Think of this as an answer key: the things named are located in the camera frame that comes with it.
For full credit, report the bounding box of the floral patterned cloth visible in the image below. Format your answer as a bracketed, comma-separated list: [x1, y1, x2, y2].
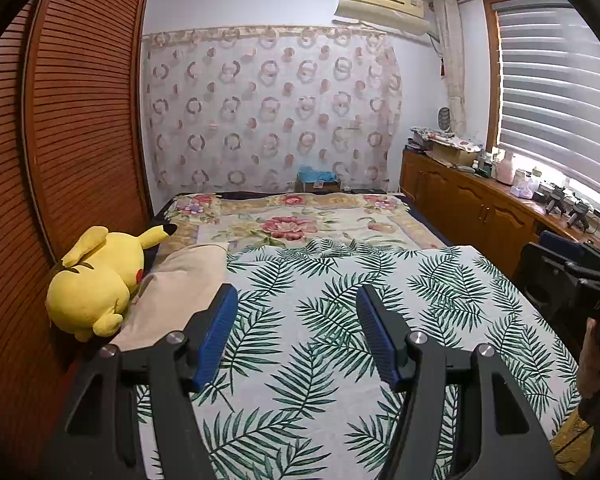
[411, 126, 482, 153]

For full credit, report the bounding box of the floral bed blanket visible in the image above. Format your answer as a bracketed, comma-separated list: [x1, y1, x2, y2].
[147, 191, 453, 251]

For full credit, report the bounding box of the wall air conditioner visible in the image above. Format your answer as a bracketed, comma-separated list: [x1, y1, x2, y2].
[334, 0, 440, 37]

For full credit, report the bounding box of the palm leaf print sheet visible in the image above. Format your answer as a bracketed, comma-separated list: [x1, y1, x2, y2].
[135, 240, 583, 480]

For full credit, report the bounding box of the sheer curtain with circles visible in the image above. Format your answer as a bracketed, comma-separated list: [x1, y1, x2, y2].
[142, 25, 405, 196]

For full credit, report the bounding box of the striped window blind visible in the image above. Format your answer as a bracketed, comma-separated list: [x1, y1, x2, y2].
[495, 0, 600, 211]

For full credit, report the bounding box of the pale purple bag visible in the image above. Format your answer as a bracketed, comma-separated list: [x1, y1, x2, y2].
[510, 170, 536, 200]

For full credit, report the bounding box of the black tripod stand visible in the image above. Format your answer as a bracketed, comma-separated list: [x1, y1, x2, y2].
[565, 200, 591, 233]
[545, 186, 568, 216]

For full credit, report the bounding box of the beige printed t-shirt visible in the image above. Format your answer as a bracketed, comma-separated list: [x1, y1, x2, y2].
[109, 243, 229, 356]

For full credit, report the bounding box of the tied beige curtain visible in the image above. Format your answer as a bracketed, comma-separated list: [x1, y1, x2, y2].
[432, 0, 468, 133]

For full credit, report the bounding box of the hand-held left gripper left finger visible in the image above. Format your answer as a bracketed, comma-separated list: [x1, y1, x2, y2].
[42, 282, 239, 480]

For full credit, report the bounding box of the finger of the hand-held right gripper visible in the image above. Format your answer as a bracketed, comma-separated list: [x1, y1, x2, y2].
[522, 242, 581, 321]
[540, 232, 600, 273]

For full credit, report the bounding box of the person's right hand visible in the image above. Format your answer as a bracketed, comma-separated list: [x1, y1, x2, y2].
[579, 320, 600, 401]

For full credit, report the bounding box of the blue tissue box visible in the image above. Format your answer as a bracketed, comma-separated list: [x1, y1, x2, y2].
[295, 164, 341, 194]

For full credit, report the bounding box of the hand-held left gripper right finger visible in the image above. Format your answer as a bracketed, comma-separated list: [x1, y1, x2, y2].
[356, 284, 563, 480]

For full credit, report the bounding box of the wooden window frame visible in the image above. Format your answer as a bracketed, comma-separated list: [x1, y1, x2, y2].
[482, 0, 566, 153]

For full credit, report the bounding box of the cardboard box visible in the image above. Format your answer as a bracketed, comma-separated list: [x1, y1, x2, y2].
[425, 142, 478, 168]

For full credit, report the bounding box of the yellow plush toy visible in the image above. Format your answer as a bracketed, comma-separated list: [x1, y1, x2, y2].
[46, 223, 177, 343]

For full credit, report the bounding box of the wooden cabinet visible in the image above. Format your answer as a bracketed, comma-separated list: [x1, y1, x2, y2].
[400, 147, 600, 281]

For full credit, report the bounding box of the pink bottle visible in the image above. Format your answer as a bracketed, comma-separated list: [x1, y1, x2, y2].
[495, 150, 515, 185]

